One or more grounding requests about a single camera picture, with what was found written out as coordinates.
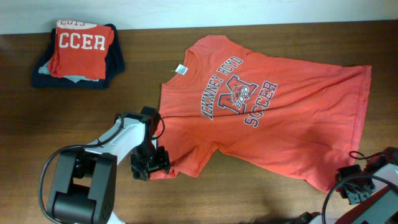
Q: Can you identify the red McKinney Boyd t-shirt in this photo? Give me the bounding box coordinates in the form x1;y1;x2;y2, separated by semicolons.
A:
151;35;372;192

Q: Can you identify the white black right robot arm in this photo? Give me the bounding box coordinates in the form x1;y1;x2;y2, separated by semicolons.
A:
287;147;397;224

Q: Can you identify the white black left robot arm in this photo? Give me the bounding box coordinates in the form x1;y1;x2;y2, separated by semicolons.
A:
39;106;170;224

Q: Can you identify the folded navy blue shirt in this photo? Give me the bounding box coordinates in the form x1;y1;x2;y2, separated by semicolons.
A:
31;24;126;90

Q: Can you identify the folded red soccer shirt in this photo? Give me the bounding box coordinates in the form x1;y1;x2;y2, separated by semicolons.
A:
47;20;114;80

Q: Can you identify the folded light blue shirt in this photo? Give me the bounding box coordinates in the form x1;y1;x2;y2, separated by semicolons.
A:
38;61;99;83

